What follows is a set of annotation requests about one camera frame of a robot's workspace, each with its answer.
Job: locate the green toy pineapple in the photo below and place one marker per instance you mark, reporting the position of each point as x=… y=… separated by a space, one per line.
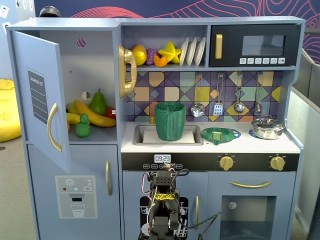
x=83 y=128

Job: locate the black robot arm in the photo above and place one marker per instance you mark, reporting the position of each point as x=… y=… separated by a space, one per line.
x=163 y=182

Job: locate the green plastic cup recipient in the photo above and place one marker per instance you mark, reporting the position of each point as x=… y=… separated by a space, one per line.
x=170 y=125

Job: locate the gold toy faucet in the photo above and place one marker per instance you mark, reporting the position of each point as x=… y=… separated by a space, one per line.
x=152 y=120

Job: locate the grey toy sink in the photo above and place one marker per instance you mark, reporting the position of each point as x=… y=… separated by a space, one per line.
x=140 y=135

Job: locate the blue toy play kitchen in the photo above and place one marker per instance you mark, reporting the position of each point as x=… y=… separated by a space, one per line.
x=165 y=150

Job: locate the metal skimmer spoon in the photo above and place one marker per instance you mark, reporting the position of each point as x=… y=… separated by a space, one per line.
x=198 y=110

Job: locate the green round lid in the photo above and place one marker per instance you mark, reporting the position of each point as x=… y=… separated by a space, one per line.
x=207 y=135

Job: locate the red toy pepper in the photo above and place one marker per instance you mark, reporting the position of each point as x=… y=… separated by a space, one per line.
x=110 y=113

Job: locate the orange toy fruit slice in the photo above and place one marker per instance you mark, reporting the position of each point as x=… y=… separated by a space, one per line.
x=160 y=62

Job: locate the metal slotted spatula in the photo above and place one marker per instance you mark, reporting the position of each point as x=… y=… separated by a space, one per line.
x=218 y=109

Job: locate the large yellow toy banana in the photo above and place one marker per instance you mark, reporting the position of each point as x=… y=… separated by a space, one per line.
x=97 y=120

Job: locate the green toy pear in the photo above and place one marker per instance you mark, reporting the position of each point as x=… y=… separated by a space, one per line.
x=98 y=103

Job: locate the purple toy grapes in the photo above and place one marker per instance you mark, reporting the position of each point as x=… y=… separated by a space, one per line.
x=150 y=56

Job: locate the yellow toy lemon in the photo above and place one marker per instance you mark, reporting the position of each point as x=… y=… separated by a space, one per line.
x=139 y=55

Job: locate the yellow toy starfruit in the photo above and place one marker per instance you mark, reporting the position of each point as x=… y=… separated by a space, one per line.
x=170 y=52

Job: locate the blue dishwasher door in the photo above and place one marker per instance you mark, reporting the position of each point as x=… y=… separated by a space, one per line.
x=132 y=185

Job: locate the gold toy telephone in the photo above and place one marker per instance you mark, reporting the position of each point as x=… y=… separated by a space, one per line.
x=127 y=57

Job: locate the white toy plate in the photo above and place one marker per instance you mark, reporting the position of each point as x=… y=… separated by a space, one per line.
x=200 y=51
x=184 y=52
x=191 y=52

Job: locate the gold stove knob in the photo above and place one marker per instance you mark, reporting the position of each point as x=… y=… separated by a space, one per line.
x=226 y=162
x=277 y=162

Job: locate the metal ladle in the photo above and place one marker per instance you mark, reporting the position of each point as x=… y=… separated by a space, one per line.
x=239 y=107

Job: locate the metal hanging spoon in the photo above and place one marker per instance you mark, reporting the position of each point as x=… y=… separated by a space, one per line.
x=258 y=107

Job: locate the blue oven door with window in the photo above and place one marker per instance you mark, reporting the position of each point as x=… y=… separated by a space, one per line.
x=215 y=205

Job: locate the black toy microwave door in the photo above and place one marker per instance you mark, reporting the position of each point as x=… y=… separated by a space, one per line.
x=232 y=47

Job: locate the steel pot lid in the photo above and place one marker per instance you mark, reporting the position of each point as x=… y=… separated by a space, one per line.
x=267 y=123

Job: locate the steel toy pot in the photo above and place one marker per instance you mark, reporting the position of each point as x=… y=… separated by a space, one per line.
x=268 y=132

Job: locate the blue fridge door with list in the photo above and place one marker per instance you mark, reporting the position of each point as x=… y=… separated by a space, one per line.
x=40 y=55

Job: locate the yellow beanbag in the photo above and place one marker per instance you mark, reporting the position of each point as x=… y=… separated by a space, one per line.
x=8 y=112

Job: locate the grey office partition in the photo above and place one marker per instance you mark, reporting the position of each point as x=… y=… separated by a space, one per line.
x=310 y=82

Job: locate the black helmet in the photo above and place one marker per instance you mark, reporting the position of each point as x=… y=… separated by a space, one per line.
x=50 y=11

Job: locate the white paper sign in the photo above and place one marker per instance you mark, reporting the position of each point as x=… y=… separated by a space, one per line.
x=6 y=27
x=3 y=11

